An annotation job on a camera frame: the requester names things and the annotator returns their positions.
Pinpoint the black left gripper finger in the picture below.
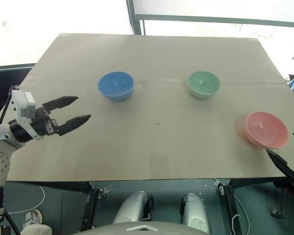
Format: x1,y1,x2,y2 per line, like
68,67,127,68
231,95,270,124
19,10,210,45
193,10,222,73
56,114,92,137
42,95,79,114

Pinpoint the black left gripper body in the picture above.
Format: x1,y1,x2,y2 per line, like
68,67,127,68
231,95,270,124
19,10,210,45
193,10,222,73
30,106,61,141

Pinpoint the red bowl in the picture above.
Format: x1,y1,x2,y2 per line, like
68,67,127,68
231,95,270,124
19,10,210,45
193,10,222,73
243,111,290,149

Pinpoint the blue bowl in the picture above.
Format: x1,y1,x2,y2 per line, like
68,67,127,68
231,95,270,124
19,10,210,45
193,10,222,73
98,71,135,102

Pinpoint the dark railing panel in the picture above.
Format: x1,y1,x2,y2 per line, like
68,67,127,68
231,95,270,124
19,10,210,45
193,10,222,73
0,63,36,123

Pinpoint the silver table latch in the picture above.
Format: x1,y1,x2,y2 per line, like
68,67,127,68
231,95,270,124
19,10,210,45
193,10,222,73
97,185,112,199
213,179,224,196

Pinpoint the grey sneaker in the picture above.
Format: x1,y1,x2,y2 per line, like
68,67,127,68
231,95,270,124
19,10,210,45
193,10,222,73
23,209,44,229

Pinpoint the silver right robot leg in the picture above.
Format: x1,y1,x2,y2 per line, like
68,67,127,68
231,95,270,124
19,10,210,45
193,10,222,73
180,193,211,234

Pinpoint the silver robot leg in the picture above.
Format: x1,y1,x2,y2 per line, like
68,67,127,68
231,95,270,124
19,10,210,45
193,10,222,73
180,193,211,234
112,191,154,225

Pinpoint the silver left robot leg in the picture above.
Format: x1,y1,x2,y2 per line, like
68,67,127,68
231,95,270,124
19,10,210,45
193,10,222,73
112,191,154,225

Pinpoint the beige trouser leg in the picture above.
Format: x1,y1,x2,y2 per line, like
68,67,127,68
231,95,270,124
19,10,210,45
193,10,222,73
20,223,53,235

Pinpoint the green bowl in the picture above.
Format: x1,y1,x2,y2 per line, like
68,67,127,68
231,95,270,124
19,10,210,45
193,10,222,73
187,70,221,100

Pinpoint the grey robot torso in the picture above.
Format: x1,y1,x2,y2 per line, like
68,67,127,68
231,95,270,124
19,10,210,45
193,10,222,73
74,221,211,235

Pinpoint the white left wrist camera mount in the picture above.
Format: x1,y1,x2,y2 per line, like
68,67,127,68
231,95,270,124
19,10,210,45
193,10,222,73
10,90,44,141

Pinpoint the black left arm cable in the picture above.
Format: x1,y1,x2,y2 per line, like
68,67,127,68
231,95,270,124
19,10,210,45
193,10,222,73
0,84,20,124

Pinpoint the black folding table leg frame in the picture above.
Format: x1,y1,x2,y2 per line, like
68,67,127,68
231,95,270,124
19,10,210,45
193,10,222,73
214,178,294,235
6,180,100,232

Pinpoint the white floor cable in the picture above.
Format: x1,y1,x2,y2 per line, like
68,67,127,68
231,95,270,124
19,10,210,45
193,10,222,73
231,195,250,231
7,185,46,215

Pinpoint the dark window frame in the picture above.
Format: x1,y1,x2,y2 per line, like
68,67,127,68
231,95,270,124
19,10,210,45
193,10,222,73
125,0,294,36

